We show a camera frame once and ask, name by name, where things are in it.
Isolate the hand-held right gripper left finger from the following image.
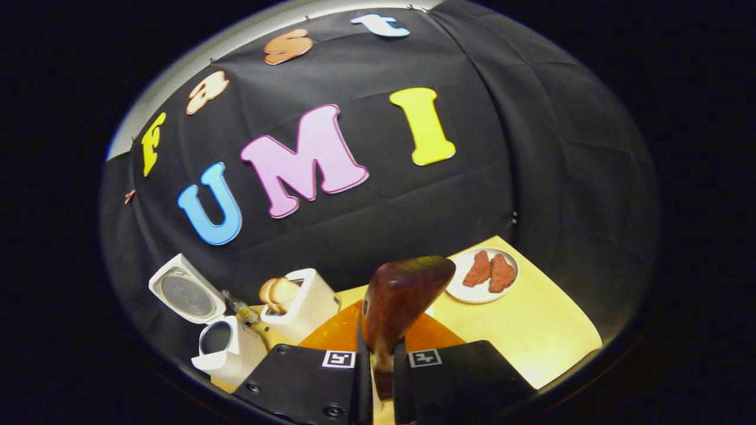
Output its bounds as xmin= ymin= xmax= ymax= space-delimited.
xmin=233 ymin=300 xmax=374 ymax=425

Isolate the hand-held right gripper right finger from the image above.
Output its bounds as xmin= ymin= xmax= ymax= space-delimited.
xmin=393 ymin=313 xmax=539 ymax=425

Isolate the white rice cooker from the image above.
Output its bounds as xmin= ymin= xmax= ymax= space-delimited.
xmin=148 ymin=254 xmax=268 ymax=387

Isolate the wooden spoon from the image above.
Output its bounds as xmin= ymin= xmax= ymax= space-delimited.
xmin=361 ymin=256 xmax=457 ymax=402

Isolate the white toaster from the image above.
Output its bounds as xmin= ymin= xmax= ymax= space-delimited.
xmin=260 ymin=269 xmax=341 ymax=345

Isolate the white round plate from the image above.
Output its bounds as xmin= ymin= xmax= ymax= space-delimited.
xmin=446 ymin=248 xmax=519 ymax=304

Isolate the small glass bottle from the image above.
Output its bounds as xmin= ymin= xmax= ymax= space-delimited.
xmin=222 ymin=289 xmax=260 ymax=324

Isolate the red meat slice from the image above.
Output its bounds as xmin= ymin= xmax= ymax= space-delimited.
xmin=462 ymin=251 xmax=493 ymax=288
xmin=489 ymin=254 xmax=516 ymax=293

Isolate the black backdrop cloth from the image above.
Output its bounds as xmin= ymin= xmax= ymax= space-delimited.
xmin=99 ymin=0 xmax=661 ymax=367

